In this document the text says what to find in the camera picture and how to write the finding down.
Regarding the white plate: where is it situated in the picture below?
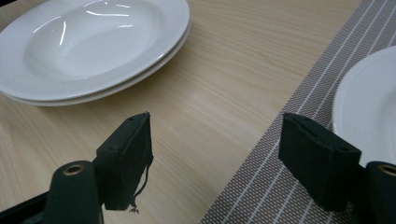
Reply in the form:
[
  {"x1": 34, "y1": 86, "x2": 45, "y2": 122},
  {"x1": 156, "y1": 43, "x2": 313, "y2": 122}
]
[
  {"x1": 0, "y1": 0, "x2": 191, "y2": 103},
  {"x1": 331, "y1": 45, "x2": 396, "y2": 168},
  {"x1": 2, "y1": 18, "x2": 192, "y2": 107}
]

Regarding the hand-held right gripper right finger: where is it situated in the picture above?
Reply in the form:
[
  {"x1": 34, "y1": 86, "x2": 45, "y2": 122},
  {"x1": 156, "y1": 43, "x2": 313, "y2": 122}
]
[{"x1": 277, "y1": 112, "x2": 364, "y2": 213}]

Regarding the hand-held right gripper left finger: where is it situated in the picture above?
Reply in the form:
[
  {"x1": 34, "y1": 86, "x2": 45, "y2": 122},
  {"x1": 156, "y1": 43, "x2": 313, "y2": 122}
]
[{"x1": 92, "y1": 111, "x2": 155, "y2": 213}]

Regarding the grey striped placemat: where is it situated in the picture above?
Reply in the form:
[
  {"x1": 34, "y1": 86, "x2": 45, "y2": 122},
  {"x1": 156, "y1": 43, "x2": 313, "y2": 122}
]
[{"x1": 198, "y1": 0, "x2": 396, "y2": 224}]

